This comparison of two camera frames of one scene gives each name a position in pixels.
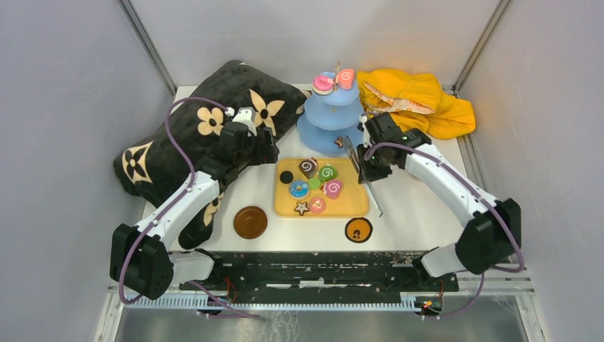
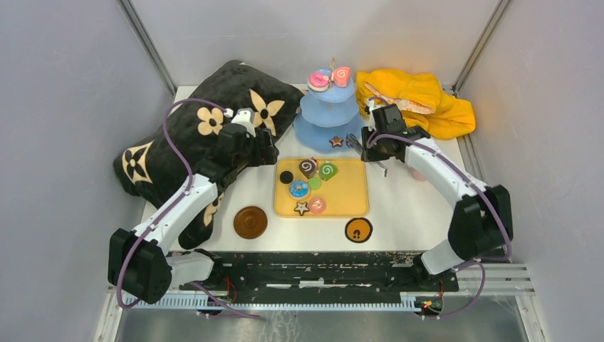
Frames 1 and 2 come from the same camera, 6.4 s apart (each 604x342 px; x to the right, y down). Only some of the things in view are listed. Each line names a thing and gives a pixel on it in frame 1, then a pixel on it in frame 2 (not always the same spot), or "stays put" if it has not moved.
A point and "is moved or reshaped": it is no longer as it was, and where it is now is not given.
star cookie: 339,142 is moved or reshaped
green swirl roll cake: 327,172 stays put
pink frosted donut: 322,84 is moved or reshaped
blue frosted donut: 299,189 stays put
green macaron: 314,183 stays put
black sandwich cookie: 286,177 stays put
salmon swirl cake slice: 345,78 is moved or reshaped
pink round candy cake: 318,205 stays put
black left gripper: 267,154 stays put
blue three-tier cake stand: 327,117 stays put
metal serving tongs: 370,191 is moved or reshaped
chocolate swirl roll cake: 309,167 stays put
